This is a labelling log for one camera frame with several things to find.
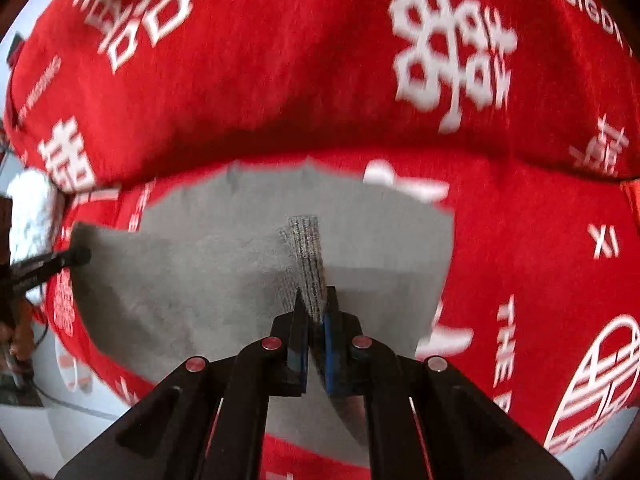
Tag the white fluffy cloth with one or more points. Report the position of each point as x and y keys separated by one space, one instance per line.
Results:
x=32 y=210

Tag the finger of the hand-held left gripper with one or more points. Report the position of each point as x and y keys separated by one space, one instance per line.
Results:
x=60 y=262

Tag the grey knit sweater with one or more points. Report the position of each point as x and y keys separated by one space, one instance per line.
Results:
x=200 y=260

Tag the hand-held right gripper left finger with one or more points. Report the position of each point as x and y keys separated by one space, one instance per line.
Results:
x=299 y=360

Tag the person's left hand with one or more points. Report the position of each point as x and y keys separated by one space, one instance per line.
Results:
x=21 y=340

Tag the red printed sofa cover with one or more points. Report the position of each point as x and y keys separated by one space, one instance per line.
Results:
x=300 y=85

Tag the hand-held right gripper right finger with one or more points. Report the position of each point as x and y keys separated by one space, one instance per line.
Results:
x=331 y=360

